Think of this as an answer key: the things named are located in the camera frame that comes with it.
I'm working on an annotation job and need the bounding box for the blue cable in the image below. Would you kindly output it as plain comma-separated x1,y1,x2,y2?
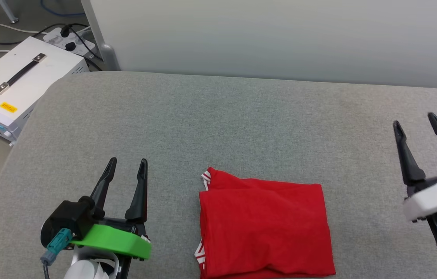
40,0,87,17

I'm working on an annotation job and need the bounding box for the black floor cable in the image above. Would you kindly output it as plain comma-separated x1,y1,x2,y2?
0,23,64,45

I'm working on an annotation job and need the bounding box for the teal connector with black cable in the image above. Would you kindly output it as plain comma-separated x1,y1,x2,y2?
40,228,73,279

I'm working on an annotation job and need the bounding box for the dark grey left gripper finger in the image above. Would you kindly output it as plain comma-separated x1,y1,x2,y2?
125,158,149,223
88,157,118,217

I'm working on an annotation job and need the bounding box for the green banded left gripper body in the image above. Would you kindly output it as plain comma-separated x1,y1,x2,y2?
70,215,152,279

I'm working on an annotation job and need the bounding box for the grey metal partition foot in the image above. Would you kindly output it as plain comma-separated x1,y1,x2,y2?
81,0,121,72

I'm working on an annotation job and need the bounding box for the white cable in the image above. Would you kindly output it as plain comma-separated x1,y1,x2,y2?
0,15,48,53

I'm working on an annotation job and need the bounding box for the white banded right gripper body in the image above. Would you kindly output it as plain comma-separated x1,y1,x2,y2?
402,172,437,223

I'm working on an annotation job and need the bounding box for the black power cable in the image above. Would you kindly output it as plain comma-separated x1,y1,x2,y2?
61,24,104,72

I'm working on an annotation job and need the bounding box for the white table leg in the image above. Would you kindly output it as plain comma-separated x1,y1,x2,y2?
0,0,19,24

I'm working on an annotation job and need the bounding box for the white power strip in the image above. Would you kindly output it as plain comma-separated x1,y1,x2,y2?
43,26,97,59

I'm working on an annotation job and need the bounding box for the red and white t-shirt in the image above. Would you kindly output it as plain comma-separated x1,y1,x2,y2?
194,167,336,279

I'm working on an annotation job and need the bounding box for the white equipment box, black handle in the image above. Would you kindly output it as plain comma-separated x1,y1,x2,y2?
0,36,90,143

